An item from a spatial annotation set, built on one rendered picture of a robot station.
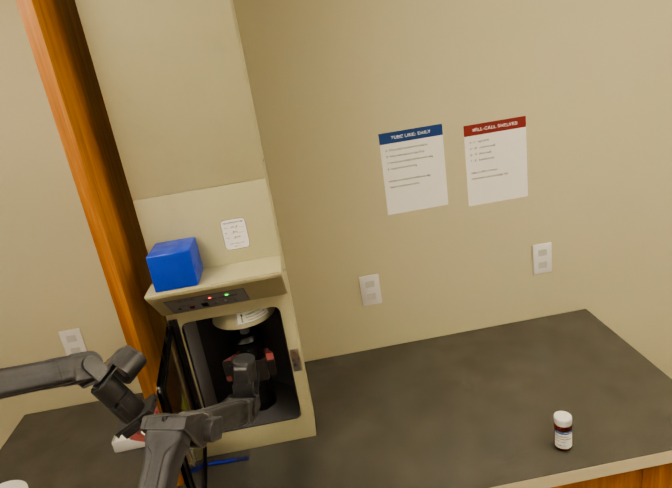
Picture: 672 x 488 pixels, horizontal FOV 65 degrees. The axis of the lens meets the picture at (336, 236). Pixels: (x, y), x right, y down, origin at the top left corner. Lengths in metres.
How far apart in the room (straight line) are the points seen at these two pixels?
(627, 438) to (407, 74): 1.18
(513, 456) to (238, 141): 1.04
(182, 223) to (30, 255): 0.75
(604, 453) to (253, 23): 1.50
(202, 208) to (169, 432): 0.58
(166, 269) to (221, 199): 0.21
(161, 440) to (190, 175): 0.63
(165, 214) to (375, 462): 0.84
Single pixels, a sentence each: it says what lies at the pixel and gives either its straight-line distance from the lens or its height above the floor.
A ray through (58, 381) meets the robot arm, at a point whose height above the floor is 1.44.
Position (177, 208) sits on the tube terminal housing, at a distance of 1.34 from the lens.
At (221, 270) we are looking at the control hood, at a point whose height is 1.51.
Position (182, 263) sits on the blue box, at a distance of 1.27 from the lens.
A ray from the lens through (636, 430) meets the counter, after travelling 1.66.
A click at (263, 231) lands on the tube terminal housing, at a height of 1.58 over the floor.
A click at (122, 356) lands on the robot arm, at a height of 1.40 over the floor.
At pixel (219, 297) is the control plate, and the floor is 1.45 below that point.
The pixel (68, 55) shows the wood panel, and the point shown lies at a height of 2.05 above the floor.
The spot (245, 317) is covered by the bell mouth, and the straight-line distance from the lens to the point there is 1.46.
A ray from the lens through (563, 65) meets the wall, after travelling 1.93.
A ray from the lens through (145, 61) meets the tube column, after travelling 1.30.
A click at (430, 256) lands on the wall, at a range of 1.90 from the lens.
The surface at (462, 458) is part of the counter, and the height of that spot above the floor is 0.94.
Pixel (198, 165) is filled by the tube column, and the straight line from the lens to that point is 1.31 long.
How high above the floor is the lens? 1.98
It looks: 19 degrees down
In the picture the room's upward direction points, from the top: 9 degrees counter-clockwise
